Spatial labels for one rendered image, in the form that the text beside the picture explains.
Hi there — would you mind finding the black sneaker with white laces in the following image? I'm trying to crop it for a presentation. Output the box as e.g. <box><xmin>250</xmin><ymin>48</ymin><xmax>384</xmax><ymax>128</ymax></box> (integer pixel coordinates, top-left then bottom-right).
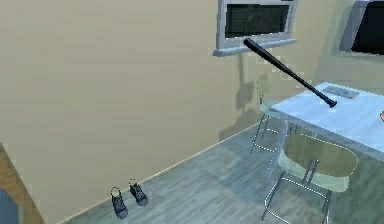
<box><xmin>128</xmin><ymin>178</ymin><xmax>149</xmax><ymax>207</ymax></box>
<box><xmin>110</xmin><ymin>186</ymin><xmax>129</xmax><ymax>220</ymax></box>

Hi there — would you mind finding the grey flat remote control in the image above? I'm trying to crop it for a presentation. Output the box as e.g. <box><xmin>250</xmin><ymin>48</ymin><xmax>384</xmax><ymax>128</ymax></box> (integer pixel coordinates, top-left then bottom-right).
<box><xmin>321</xmin><ymin>85</ymin><xmax>361</xmax><ymax>100</ymax></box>

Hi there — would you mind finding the pale green metal-legged chair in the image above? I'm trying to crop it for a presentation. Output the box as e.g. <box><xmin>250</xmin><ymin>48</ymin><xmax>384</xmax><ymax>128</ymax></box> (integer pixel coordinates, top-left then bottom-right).
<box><xmin>260</xmin><ymin>132</ymin><xmax>359</xmax><ymax>224</ymax></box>
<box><xmin>249</xmin><ymin>72</ymin><xmax>284</xmax><ymax>155</ymax></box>

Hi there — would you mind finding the black baseball bat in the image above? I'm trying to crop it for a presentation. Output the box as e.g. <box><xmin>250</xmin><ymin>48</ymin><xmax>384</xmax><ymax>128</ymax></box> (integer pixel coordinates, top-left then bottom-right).
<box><xmin>243</xmin><ymin>37</ymin><xmax>338</xmax><ymax>109</ymax></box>

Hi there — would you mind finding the pale blue table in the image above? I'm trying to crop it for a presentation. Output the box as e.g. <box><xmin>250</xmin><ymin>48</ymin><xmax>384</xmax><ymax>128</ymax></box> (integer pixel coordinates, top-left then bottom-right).
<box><xmin>264</xmin><ymin>81</ymin><xmax>384</xmax><ymax>182</ymax></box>

